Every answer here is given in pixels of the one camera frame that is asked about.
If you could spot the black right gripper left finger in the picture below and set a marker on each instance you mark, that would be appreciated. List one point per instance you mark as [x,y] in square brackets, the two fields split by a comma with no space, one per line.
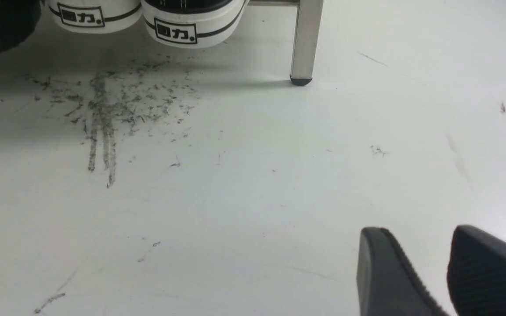
[387,283]

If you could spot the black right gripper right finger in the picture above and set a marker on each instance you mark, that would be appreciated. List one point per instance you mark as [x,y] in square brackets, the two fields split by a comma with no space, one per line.
[476,274]

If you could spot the stainless steel shoe rack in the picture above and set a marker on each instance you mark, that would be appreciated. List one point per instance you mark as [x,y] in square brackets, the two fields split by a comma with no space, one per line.
[307,26]

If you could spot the black canvas sneaker right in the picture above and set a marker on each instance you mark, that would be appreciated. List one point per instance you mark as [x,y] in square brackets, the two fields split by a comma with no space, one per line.
[192,24]

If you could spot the black canvas sneaker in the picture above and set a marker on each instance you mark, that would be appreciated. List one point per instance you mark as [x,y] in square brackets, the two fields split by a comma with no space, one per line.
[95,16]
[192,24]

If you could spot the black canvas sneaker left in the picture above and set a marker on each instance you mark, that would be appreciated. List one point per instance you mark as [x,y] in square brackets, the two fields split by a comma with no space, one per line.
[95,16]

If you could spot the black mesh shoe right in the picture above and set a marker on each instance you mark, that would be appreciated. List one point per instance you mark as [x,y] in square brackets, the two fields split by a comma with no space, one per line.
[18,20]

